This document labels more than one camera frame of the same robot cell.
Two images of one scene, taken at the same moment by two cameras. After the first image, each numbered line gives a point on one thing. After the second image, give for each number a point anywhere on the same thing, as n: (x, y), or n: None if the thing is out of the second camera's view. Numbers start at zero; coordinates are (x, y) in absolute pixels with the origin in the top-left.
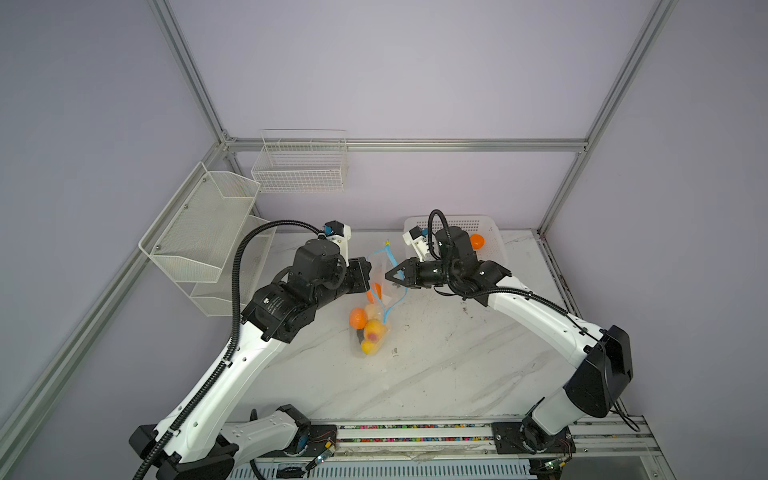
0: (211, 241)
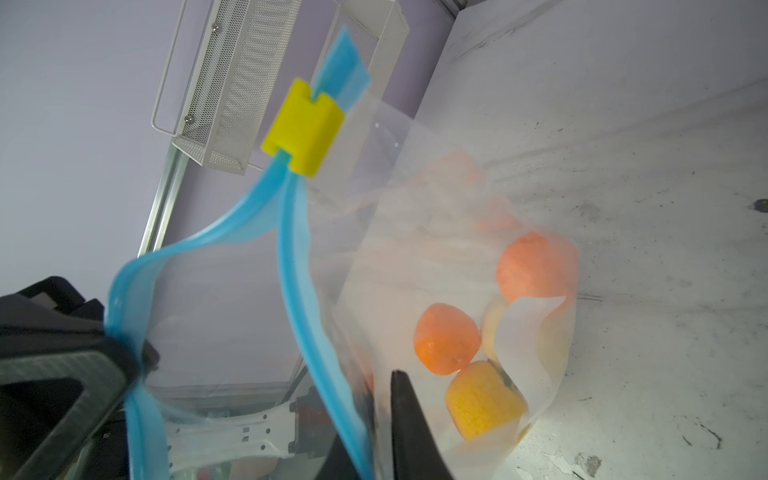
0: (226, 106)
